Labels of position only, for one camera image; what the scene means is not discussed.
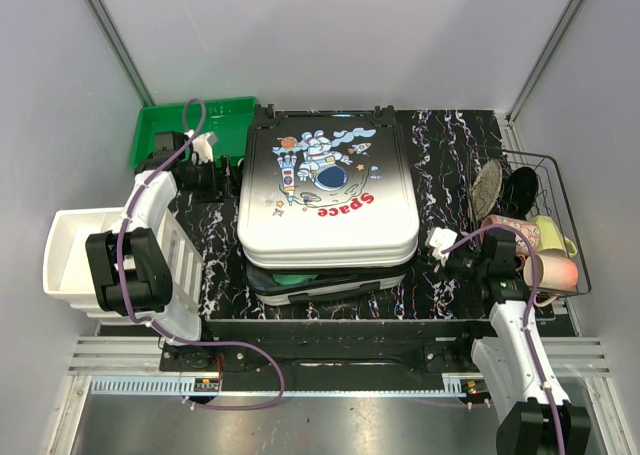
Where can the black round object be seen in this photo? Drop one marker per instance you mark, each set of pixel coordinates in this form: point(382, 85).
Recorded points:
point(519, 193)

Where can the peach pink mug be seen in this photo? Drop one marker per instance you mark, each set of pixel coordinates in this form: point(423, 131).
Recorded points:
point(555, 276)

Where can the grey woven round coaster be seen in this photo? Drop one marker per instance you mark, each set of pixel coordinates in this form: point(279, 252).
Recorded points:
point(486, 189)

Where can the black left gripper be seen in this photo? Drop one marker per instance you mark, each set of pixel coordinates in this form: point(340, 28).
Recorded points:
point(211, 193)

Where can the teal green garment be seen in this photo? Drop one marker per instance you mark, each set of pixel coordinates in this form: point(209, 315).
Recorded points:
point(289, 279)

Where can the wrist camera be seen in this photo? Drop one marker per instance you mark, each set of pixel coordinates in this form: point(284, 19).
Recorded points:
point(166, 143)
point(499, 250)

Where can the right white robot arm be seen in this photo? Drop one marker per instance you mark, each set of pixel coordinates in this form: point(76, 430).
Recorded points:
point(535, 413)

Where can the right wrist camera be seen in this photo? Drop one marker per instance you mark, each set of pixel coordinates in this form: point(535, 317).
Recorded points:
point(499, 250)

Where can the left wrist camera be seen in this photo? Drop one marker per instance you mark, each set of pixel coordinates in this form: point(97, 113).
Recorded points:
point(166, 143)

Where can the black wire basket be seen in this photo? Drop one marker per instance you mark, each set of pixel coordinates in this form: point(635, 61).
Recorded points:
point(551, 200)

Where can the space astronaut hard-shell suitcase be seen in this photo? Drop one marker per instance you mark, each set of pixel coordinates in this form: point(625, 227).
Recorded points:
point(327, 193)

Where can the white stacked storage bins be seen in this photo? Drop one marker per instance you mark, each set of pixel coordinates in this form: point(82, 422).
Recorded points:
point(80, 265)

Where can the yellow mug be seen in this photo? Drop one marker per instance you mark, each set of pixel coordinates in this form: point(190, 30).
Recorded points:
point(552, 240)

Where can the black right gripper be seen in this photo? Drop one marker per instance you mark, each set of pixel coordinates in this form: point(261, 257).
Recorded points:
point(448, 259)

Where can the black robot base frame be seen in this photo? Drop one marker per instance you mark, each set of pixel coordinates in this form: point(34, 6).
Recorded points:
point(365, 354)

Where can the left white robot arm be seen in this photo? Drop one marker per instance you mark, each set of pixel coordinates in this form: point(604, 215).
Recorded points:
point(154, 189)

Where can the aluminium rail frame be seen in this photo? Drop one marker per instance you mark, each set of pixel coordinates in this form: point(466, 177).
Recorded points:
point(424, 294)

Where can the white cable duct strip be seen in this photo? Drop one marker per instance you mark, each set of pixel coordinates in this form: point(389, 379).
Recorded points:
point(180, 385)

